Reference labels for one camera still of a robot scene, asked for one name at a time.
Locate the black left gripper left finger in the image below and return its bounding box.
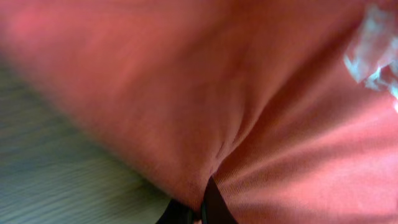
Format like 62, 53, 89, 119
155, 199, 194, 224

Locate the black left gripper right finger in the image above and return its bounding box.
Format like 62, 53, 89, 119
201, 177, 238, 224

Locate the orange printed t-shirt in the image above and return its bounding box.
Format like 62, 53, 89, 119
1, 0, 397, 223

